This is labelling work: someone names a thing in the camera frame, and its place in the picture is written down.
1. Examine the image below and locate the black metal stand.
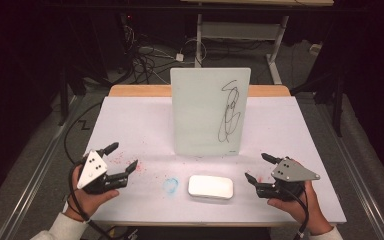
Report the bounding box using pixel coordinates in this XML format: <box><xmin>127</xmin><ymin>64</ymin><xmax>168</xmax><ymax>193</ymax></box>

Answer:
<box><xmin>291</xmin><ymin>59</ymin><xmax>345</xmax><ymax>138</ymax></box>
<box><xmin>58</xmin><ymin>64</ymin><xmax>114</xmax><ymax>127</ymax></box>

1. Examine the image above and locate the tangle of floor cables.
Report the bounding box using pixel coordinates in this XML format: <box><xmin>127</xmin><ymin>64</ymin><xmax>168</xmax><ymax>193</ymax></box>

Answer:
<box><xmin>121</xmin><ymin>23</ymin><xmax>208</xmax><ymax>85</ymax></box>

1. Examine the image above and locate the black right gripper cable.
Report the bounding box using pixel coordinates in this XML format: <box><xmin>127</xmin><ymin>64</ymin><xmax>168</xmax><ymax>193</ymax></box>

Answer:
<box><xmin>278</xmin><ymin>184</ymin><xmax>311</xmax><ymax>240</ymax></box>

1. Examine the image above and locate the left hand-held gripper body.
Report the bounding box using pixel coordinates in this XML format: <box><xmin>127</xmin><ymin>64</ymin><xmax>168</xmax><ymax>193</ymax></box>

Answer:
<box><xmin>76</xmin><ymin>149</ymin><xmax>130</xmax><ymax>195</ymax></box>

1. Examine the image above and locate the small whiteboard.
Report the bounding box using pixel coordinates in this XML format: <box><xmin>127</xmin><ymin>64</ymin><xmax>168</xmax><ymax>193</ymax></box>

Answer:
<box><xmin>169</xmin><ymin>67</ymin><xmax>252</xmax><ymax>157</ymax></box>

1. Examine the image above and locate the white metal desk frame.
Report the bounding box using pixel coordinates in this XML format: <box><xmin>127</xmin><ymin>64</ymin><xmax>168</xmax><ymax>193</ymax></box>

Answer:
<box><xmin>179</xmin><ymin>0</ymin><xmax>335</xmax><ymax>85</ymax></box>

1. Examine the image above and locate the large white paper sheet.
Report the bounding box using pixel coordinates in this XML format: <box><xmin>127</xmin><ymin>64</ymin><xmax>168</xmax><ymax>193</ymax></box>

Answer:
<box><xmin>81</xmin><ymin>95</ymin><xmax>348</xmax><ymax>225</ymax></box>

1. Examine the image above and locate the person's left hand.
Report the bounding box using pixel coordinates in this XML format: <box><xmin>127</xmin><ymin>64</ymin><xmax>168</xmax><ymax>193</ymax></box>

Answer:
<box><xmin>67</xmin><ymin>164</ymin><xmax>121</xmax><ymax>222</ymax></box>

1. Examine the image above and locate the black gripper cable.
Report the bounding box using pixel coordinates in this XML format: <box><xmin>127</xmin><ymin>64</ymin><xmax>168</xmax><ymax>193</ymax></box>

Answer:
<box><xmin>278</xmin><ymin>184</ymin><xmax>311</xmax><ymax>240</ymax></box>
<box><xmin>67</xmin><ymin>159</ymin><xmax>131</xmax><ymax>240</ymax></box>

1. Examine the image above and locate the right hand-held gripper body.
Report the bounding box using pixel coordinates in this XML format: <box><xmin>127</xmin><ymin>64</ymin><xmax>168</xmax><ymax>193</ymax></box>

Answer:
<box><xmin>255</xmin><ymin>155</ymin><xmax>321</xmax><ymax>203</ymax></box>

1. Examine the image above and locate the black cable on floor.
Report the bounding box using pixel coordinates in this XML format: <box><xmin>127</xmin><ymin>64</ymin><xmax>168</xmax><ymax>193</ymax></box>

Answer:
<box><xmin>63</xmin><ymin>101</ymin><xmax>104</xmax><ymax>166</ymax></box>

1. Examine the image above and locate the person's right hand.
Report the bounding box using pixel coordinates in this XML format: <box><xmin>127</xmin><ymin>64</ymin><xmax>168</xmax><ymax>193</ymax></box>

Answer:
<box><xmin>267</xmin><ymin>159</ymin><xmax>334</xmax><ymax>236</ymax></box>

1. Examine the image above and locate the white whiteboard eraser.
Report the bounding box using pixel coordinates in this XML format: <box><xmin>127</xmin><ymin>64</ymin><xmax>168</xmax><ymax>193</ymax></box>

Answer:
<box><xmin>187</xmin><ymin>174</ymin><xmax>234</xmax><ymax>200</ymax></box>

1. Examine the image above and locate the small white box on floor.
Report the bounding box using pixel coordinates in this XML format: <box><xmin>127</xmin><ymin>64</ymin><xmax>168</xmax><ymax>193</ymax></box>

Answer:
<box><xmin>309</xmin><ymin>42</ymin><xmax>324</xmax><ymax>56</ymax></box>

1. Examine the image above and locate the dark curtain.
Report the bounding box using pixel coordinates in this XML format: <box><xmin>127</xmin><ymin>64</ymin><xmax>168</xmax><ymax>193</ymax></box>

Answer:
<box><xmin>0</xmin><ymin>0</ymin><xmax>128</xmax><ymax>214</ymax></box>
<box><xmin>323</xmin><ymin>0</ymin><xmax>384</xmax><ymax>191</ymax></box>

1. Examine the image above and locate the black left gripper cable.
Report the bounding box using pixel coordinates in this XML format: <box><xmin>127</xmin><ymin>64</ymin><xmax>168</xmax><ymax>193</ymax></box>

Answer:
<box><xmin>67</xmin><ymin>159</ymin><xmax>131</xmax><ymax>240</ymax></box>

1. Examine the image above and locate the metal floor rail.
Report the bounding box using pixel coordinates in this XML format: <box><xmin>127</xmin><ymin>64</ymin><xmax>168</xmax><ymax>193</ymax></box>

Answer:
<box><xmin>313</xmin><ymin>96</ymin><xmax>384</xmax><ymax>240</ymax></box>
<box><xmin>0</xmin><ymin>94</ymin><xmax>81</xmax><ymax>240</ymax></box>

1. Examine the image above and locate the wooden table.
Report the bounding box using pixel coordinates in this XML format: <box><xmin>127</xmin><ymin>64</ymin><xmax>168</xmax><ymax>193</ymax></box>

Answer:
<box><xmin>89</xmin><ymin>84</ymin><xmax>338</xmax><ymax>228</ymax></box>

